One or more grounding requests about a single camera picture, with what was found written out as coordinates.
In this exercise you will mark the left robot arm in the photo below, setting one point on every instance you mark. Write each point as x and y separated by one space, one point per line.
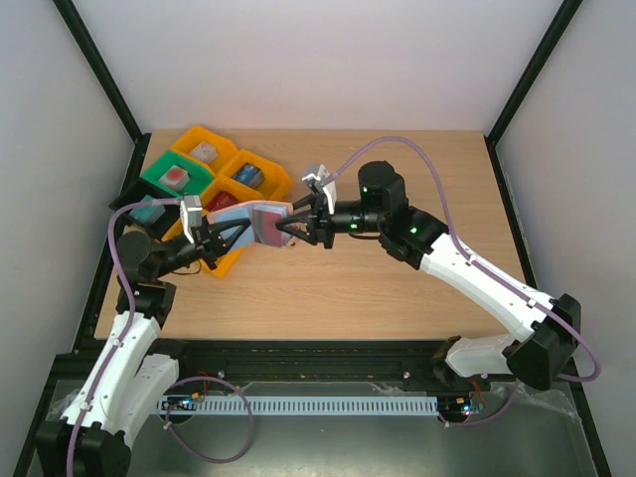
95 434

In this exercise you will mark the teal card stack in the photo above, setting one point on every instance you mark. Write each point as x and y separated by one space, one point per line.
147 216

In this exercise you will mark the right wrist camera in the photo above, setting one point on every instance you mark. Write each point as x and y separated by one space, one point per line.
317 178

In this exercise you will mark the red card stack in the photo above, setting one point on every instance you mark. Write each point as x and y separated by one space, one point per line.
220 201

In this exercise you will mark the white card stack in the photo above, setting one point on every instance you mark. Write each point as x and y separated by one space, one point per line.
205 152

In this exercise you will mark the yellow bin far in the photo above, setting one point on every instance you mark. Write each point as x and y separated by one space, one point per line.
196 134

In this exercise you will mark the black aluminium frame rail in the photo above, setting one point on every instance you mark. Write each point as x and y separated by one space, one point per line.
242 361

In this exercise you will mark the black bin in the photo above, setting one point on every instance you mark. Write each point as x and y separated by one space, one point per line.
142 190

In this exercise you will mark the blue card stack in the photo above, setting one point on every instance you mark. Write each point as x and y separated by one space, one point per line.
249 175

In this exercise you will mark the yellow bin with blue cards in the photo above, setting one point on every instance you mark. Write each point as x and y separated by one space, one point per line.
277 182

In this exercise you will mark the green bin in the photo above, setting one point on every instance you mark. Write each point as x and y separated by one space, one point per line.
200 175

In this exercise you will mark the yellow bin near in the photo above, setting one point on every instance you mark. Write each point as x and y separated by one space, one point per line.
223 266

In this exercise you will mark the slotted cable duct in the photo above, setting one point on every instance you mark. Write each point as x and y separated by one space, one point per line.
303 406

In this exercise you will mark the yellow bin with red cards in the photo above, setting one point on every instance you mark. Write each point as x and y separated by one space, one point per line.
222 183

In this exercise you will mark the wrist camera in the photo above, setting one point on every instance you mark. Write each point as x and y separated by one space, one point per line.
317 178
191 214

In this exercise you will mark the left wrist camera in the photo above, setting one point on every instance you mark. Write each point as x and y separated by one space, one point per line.
191 214

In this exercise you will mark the pink leather card holder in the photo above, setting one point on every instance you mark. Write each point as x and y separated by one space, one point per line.
244 210

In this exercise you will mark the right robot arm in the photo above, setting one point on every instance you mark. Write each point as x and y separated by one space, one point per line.
537 343

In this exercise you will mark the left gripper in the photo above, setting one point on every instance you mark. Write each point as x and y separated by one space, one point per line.
208 238

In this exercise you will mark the red VIP credit card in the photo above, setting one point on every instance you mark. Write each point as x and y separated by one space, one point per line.
263 222

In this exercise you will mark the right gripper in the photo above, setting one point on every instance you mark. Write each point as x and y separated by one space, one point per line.
323 225

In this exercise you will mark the red-dot card stack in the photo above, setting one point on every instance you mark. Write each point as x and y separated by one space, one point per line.
175 178

